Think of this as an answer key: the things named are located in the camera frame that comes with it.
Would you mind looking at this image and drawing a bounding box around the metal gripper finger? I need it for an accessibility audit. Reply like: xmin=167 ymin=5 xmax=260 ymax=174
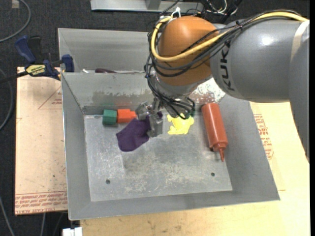
xmin=147 ymin=118 xmax=164 ymax=138
xmin=134 ymin=101 xmax=151 ymax=120

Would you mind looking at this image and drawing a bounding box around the brown cardboard board red print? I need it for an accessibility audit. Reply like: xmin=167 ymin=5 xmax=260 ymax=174
xmin=14 ymin=66 xmax=287 ymax=216

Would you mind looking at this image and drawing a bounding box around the yellow toy duck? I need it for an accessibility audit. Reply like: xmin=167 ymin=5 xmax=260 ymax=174
xmin=167 ymin=113 xmax=195 ymax=136

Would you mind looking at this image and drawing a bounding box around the grey metal bin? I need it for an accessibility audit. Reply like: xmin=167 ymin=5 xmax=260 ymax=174
xmin=58 ymin=28 xmax=281 ymax=221

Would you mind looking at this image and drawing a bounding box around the red-brown squeeze bottle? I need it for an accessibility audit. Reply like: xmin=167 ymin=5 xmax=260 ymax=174
xmin=201 ymin=103 xmax=228 ymax=163

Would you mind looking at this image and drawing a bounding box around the orange block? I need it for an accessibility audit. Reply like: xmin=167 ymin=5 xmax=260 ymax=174
xmin=116 ymin=109 xmax=137 ymax=124

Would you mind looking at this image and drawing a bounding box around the purple cloth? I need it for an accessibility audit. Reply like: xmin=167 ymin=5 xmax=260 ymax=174
xmin=115 ymin=111 xmax=163 ymax=152

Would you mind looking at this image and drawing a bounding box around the green block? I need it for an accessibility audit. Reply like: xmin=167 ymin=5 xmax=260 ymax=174
xmin=102 ymin=109 xmax=118 ymax=126

